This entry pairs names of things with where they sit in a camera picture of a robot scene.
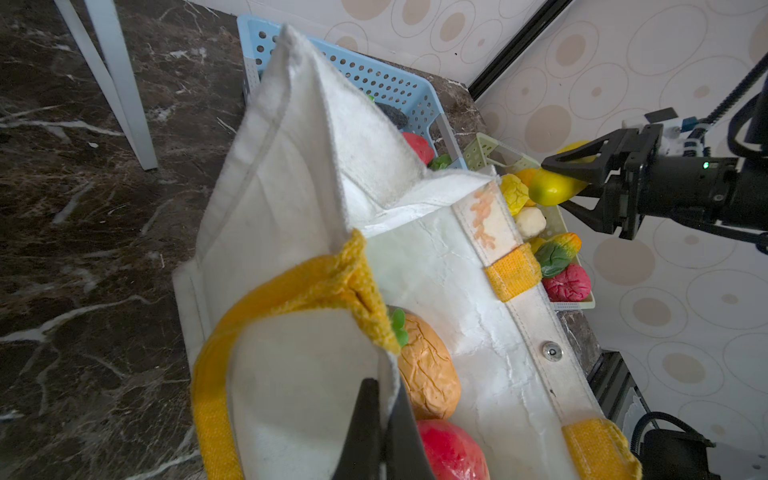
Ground red apple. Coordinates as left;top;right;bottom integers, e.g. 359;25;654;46
417;420;490;480

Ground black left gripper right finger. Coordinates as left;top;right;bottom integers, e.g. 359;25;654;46
383;386;435;480

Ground dark eggplant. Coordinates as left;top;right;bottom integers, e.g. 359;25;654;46
375;102;409;130

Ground green leafy vegetable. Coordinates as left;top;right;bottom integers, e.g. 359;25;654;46
388;307;409;347

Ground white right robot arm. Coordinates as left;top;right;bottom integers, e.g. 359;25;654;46
542;59;767;250

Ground white garlic bulb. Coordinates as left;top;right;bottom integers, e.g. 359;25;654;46
514;207;547;240

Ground white grocery bag yellow handles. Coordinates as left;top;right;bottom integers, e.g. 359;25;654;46
173;25;642;479

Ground white wooden two-tier shelf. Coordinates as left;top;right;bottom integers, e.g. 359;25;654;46
54;0;159;171

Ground yellow mango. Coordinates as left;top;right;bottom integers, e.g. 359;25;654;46
527;168;589;206

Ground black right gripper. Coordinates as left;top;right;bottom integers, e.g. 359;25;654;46
542;125;767;240

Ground tan wrinkled potato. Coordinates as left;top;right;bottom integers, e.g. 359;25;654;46
398;310;462;420

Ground pink peach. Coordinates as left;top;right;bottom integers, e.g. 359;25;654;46
542;264;592;302

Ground red bell pepper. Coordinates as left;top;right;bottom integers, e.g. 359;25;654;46
402;132;435;166

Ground green plastic basket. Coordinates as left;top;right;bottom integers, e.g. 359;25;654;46
461;131;597;311

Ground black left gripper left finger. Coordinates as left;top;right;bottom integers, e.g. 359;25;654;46
331;378;382;480

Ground orange fruit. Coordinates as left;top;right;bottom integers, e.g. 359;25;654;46
514;168;538;207

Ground blue plastic basket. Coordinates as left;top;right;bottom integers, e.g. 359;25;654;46
237;15;468;170

